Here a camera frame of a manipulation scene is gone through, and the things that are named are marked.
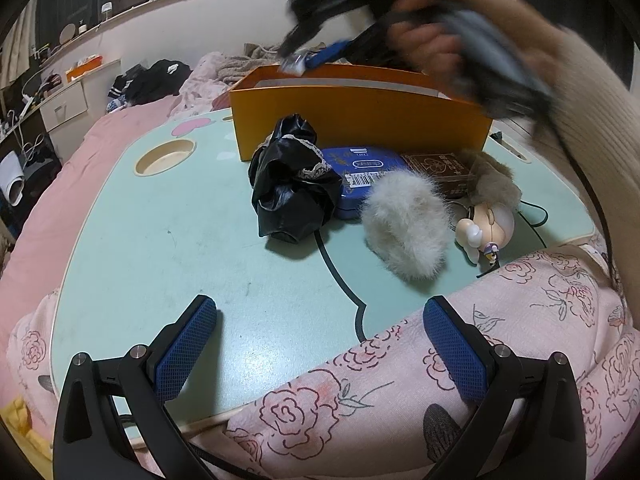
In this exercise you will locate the brown paper carton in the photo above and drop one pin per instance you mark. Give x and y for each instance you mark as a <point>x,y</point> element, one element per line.
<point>440,170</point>

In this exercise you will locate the person's right forearm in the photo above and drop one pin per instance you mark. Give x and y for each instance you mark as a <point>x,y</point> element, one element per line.
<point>600,125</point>

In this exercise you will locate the beige curtain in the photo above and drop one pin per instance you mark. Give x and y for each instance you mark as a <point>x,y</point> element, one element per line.
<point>22,30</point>

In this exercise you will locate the pink bed sheet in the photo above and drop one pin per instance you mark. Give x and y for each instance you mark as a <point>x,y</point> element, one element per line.
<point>75,160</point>

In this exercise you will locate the small round mirror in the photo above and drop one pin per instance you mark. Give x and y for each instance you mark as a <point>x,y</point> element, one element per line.
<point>67,34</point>

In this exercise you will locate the white drawer cabinet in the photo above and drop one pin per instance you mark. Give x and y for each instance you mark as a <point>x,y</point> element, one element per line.
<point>65,105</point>

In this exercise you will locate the person's right hand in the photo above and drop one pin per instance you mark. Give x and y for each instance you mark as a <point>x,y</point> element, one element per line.
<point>425,40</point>

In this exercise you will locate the orange cardboard box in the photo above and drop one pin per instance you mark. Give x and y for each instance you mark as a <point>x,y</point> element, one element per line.
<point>350,115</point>

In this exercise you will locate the beige fluffy earmuff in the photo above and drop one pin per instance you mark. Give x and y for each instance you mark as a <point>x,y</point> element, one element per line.
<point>492,180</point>

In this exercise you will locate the black lace-trimmed cloth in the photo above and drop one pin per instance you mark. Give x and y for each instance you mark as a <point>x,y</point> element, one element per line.
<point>290,195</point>

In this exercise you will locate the doll figure with white hat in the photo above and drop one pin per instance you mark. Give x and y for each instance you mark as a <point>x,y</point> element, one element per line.
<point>487,225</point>

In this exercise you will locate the mint green desktop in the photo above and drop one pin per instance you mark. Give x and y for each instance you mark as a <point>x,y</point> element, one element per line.
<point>175,240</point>

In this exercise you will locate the blue tin box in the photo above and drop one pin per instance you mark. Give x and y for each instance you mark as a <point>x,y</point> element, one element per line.
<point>350,160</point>

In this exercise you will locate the grey-white fluffy earmuff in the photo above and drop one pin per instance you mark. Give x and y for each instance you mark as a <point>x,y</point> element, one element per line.
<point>405,225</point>

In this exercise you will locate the black striped clothes pile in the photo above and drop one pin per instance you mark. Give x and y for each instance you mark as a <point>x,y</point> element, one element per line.
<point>150,80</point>

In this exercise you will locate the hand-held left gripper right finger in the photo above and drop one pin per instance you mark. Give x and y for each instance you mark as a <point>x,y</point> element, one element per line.
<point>455,355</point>

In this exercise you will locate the orange box on cabinet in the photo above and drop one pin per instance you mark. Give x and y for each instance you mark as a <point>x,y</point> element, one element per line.
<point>87,65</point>

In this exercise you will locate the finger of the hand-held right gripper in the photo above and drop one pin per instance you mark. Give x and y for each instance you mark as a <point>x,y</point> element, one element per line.
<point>327,54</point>
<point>310,15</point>

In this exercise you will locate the beige knit sweater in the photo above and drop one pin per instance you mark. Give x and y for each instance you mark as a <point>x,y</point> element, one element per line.
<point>240,65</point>

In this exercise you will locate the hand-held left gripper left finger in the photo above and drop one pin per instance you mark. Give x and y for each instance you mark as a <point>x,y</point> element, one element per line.
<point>185,350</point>

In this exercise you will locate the white curved device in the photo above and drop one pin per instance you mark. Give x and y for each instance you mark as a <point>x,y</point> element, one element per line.
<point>12,175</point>

